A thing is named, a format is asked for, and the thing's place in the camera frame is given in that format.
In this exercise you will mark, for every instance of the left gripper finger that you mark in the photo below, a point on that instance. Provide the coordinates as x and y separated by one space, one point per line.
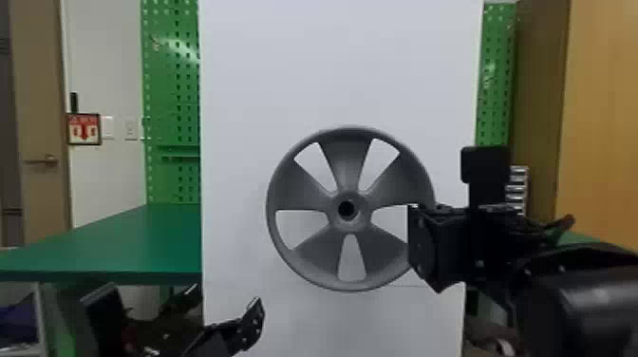
187 298
253 324

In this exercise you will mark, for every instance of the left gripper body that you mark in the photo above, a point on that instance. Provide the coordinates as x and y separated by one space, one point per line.
217 341

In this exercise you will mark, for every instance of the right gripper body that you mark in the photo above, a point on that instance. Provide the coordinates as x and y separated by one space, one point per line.
493 244

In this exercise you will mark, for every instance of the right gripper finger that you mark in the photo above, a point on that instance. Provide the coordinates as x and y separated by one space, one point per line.
438 244

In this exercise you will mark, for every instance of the grey wheel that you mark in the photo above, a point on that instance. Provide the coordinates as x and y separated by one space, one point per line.
344 159

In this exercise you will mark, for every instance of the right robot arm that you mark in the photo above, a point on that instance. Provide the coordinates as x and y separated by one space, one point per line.
583 309

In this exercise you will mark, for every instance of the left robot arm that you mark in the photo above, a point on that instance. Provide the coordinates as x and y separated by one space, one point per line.
159 344

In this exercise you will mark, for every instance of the white panel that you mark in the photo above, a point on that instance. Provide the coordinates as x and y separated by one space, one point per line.
339 65

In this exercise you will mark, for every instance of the beige door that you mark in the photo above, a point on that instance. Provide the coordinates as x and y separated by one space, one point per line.
42 109

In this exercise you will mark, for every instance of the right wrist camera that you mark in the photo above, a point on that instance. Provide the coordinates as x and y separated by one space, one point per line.
484 169

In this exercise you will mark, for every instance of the white wall switch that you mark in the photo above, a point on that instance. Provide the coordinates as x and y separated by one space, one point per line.
107 127
130 128

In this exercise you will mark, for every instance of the red wall sign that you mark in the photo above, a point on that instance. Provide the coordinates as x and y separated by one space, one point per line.
84 128

